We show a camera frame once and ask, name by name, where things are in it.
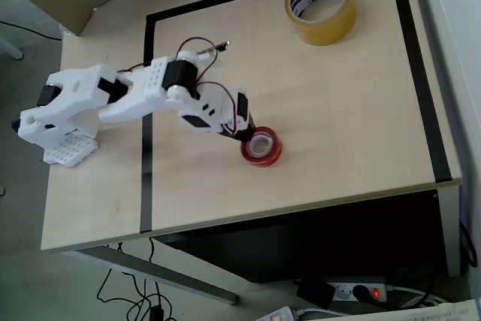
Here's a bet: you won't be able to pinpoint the small board with green LED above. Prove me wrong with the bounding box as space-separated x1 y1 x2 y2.
197 39 231 60

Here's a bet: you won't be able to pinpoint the printed newspaper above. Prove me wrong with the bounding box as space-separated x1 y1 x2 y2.
330 297 481 321

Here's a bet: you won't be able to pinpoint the grey metal table beam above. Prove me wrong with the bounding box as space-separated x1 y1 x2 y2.
62 244 238 305

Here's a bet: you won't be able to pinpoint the red black arm wire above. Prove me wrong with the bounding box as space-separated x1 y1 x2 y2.
116 36 227 85

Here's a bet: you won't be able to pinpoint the black floor cables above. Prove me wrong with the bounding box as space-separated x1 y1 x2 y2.
96 236 176 321

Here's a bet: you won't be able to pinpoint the large yellow tape roll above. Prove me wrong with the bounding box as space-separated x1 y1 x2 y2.
284 0 357 47

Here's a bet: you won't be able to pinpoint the red black gripper wire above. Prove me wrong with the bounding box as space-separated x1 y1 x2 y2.
195 80 242 135

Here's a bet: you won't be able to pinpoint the black hanging cable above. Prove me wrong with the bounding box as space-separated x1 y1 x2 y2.
459 218 479 268

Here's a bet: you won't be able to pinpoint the black round plug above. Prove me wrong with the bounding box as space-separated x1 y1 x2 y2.
352 283 371 301

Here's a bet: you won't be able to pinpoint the red tape roll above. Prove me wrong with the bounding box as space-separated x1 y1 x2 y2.
240 125 284 168

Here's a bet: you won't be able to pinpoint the thin black floor cable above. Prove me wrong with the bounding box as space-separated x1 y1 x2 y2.
0 20 62 42

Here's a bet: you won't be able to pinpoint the black power adapter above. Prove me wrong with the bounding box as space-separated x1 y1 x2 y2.
295 278 336 310

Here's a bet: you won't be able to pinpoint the grey table leg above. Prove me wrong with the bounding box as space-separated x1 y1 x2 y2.
437 185 461 279

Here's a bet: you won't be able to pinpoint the white power strip red switch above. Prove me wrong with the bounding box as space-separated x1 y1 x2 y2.
325 277 389 304

